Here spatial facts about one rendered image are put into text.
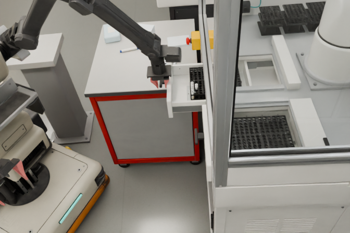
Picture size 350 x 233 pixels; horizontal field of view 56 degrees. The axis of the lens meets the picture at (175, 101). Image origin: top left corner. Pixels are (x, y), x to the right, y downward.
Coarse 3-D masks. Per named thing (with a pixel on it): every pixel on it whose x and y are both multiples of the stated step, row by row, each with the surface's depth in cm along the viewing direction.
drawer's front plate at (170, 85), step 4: (168, 64) 150; (172, 72) 157; (172, 76) 155; (172, 80) 153; (168, 84) 141; (172, 84) 152; (168, 88) 139; (172, 88) 150; (168, 92) 138; (172, 92) 149; (168, 96) 136; (172, 96) 147; (168, 100) 134; (172, 100) 146; (168, 104) 135; (168, 108) 137; (168, 112) 139; (172, 112) 141; (172, 116) 141
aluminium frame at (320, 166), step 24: (216, 0) 60; (240, 0) 57; (216, 24) 63; (240, 24) 62; (216, 48) 65; (216, 72) 69; (216, 96) 75; (216, 120) 80; (216, 144) 88; (216, 168) 96; (240, 168) 96; (264, 168) 96; (288, 168) 96; (312, 168) 96; (336, 168) 96
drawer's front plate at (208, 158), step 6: (204, 108) 130; (204, 114) 128; (204, 120) 126; (204, 126) 123; (204, 132) 122; (204, 138) 122; (204, 144) 126; (210, 162) 112; (210, 168) 113; (210, 174) 116; (210, 180) 119
